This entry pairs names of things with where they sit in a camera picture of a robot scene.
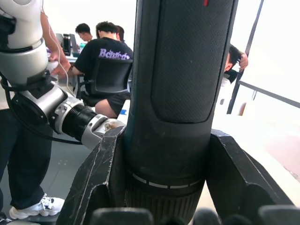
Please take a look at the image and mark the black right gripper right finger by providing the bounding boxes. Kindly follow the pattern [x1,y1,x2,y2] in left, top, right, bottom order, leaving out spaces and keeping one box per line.
[205,129,295,222]

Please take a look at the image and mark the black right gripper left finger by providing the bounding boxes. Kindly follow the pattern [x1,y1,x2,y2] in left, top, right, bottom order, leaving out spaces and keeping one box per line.
[56,126,128,225]

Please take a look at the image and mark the dark grey electric screwdriver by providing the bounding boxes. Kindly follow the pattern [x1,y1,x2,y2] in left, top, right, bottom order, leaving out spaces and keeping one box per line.
[123,0,240,225]

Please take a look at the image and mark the standing person's bare hand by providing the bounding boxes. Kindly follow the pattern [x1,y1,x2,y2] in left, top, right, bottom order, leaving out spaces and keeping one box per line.
[48,52,71,79]

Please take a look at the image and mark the standing person in dark trousers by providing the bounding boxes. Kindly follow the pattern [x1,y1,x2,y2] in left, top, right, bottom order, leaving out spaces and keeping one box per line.
[0,10,71,221]

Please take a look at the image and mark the black mesh office chair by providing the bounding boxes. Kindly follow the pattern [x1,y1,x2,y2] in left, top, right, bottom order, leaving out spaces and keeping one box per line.
[78,56,133,108]

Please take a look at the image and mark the person with hand on head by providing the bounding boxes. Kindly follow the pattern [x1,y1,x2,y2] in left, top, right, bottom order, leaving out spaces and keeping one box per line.
[221,44,249,85]

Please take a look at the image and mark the seated person in black T-shirt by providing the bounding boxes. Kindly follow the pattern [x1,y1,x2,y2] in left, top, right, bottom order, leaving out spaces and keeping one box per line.
[72,21,134,119]

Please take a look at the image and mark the grey laptop screen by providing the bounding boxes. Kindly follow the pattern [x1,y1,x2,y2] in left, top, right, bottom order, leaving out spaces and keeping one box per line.
[55,32,78,56]

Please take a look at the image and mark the seated person with short hair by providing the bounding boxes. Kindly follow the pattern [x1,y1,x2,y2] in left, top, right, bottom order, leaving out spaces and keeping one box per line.
[75,22,94,43]

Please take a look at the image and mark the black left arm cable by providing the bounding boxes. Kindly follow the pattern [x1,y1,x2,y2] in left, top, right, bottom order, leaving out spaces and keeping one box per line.
[0,71,84,145]

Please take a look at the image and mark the thin white cable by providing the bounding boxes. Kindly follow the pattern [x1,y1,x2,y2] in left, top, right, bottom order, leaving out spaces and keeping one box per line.
[40,7,76,96]

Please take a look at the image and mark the black metal frame post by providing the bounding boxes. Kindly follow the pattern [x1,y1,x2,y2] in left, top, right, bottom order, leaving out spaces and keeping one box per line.
[226,0,265,115]

